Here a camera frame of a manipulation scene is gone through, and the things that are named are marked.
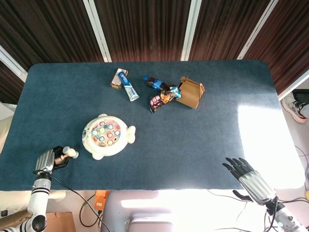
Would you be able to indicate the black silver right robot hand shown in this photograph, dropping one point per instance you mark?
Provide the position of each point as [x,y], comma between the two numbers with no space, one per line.
[258,186]

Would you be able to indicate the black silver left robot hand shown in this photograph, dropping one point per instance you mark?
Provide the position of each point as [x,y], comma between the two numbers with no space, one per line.
[44,160]

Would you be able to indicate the small wooden toy mallet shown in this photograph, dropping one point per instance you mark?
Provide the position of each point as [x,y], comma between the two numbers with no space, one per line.
[70,151]

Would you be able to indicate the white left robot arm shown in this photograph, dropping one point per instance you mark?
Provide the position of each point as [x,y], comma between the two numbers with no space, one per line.
[38,200]

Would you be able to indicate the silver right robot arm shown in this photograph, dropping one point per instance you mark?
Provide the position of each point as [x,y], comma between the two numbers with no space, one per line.
[287,220]

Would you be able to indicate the white whack-a-mole toy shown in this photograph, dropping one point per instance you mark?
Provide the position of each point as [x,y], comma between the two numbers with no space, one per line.
[96,147]

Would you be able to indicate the brown cardboard floor box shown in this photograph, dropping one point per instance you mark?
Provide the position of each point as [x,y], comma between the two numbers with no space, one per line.
[60,222]

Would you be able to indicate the orange device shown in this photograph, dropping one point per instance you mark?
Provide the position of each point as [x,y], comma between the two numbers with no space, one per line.
[100,200]

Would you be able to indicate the white grey orange sneaker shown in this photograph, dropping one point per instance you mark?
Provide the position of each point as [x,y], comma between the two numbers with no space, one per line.
[295,108]

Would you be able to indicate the blue table cloth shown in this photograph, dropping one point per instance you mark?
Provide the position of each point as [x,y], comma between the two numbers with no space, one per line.
[169,149]

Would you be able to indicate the small red brown carton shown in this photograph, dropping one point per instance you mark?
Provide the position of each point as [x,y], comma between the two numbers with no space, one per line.
[115,83]

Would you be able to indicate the blue white toothpaste tube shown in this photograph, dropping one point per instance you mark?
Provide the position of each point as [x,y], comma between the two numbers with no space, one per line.
[129,89]

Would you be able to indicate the brown cardboard gable box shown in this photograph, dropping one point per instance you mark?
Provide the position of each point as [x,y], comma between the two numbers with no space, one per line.
[190,94]

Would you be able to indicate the grey robot torso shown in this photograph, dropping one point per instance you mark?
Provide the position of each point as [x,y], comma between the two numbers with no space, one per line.
[149,224]

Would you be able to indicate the dark snack bag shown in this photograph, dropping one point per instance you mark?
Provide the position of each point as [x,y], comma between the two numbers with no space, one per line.
[158,100]

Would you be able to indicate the cola bottle blue label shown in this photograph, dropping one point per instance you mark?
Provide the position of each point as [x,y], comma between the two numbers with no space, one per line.
[155,83]

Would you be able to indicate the dark brown pleated curtain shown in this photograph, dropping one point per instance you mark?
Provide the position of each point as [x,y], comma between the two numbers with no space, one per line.
[147,26]

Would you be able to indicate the white curtain frame post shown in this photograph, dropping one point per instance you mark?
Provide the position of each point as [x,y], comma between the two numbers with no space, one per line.
[257,31]
[12,62]
[97,31]
[293,85]
[190,31]

